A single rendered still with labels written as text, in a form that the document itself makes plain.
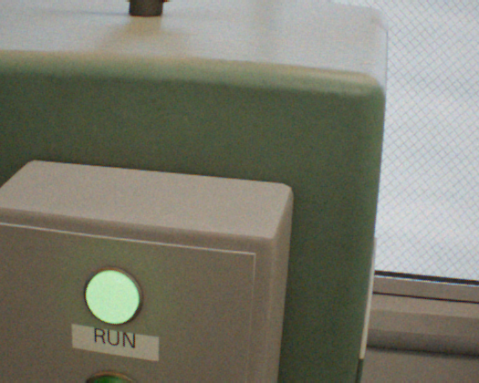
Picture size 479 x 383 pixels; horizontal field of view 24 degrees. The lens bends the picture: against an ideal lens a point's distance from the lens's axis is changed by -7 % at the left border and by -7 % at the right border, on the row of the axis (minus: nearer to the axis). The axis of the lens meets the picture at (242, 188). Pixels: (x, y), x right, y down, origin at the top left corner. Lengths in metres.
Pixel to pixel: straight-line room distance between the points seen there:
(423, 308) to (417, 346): 0.07
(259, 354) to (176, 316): 0.03
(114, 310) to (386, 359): 1.65
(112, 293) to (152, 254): 0.02
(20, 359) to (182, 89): 0.11
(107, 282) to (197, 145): 0.07
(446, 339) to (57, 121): 1.59
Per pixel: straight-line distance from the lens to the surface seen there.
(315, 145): 0.41
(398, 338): 1.98
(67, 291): 0.38
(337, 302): 0.43
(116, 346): 0.38
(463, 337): 1.98
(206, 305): 0.37
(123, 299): 0.37
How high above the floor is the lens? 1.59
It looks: 16 degrees down
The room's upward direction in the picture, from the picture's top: 4 degrees clockwise
